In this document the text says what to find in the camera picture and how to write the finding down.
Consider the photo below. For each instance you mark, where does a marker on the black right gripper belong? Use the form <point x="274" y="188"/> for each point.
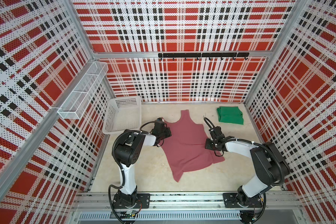
<point x="207" y="144"/>

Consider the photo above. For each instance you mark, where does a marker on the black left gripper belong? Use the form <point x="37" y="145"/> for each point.
<point x="168" y="134"/>

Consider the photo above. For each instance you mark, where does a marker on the pink tank top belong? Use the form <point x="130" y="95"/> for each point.
<point x="185" y="148"/>

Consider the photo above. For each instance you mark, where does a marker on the green tank top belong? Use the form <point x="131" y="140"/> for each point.
<point x="231" y="115"/>

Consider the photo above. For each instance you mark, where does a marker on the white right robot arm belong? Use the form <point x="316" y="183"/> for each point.
<point x="270" y="166"/>

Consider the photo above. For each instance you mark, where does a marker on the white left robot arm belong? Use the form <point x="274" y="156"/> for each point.
<point x="126" y="151"/>

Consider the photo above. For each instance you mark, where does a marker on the white plastic laundry basket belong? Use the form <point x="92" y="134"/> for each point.
<point x="122" y="113"/>

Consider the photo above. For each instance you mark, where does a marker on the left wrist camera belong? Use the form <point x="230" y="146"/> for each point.
<point x="160" y="122"/>

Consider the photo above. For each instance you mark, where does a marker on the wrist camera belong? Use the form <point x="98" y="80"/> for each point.
<point x="216" y="133"/>
<point x="160" y="122"/>

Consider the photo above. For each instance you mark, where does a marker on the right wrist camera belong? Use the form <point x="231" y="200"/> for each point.
<point x="216" y="133"/>

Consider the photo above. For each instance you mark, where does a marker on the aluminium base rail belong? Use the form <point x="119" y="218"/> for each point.
<point x="176" y="201"/>

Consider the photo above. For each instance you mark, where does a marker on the black wall hook rail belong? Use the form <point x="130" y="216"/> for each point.
<point x="204" y="55"/>

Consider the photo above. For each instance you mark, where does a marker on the white wire wall shelf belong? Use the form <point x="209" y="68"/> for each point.
<point x="79" y="98"/>

